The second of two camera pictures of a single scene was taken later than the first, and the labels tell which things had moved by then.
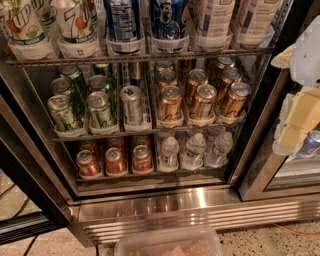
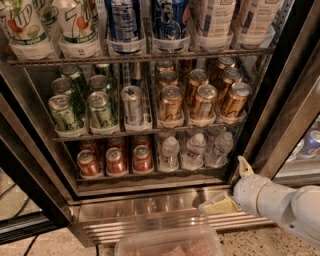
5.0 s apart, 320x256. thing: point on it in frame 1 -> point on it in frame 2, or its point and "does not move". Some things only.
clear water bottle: x=221 y=146 does not move
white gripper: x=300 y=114 -> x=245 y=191
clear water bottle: x=192 y=160 does not move
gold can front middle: x=203 y=107 does not move
